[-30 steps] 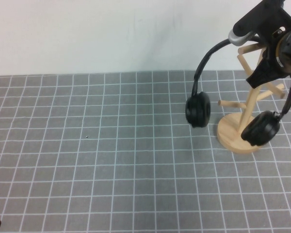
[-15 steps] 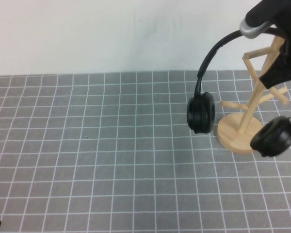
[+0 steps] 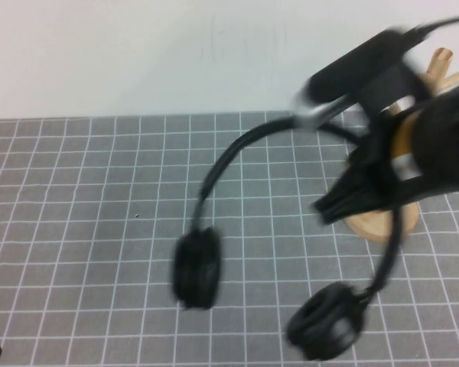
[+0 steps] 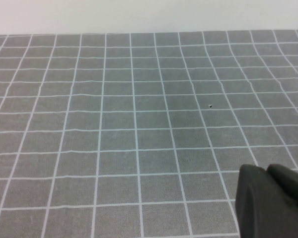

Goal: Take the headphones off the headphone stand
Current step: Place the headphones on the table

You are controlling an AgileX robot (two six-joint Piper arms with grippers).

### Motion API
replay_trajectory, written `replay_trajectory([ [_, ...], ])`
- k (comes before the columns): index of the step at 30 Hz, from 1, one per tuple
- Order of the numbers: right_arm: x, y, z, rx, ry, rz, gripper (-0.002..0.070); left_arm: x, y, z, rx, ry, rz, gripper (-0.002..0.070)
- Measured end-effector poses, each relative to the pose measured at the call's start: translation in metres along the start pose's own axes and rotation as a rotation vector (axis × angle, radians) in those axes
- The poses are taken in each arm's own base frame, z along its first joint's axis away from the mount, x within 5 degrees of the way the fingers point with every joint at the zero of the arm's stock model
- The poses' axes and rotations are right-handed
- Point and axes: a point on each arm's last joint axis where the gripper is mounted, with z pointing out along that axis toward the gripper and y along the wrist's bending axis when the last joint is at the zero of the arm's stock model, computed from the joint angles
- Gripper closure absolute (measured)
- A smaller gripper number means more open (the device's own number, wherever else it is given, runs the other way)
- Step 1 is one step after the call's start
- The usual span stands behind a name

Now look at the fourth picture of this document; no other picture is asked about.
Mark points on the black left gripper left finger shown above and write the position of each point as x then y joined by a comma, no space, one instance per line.
258,205

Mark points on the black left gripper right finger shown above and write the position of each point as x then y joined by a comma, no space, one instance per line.
290,183

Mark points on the grey white-checked tablecloth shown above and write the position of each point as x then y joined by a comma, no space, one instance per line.
114,124

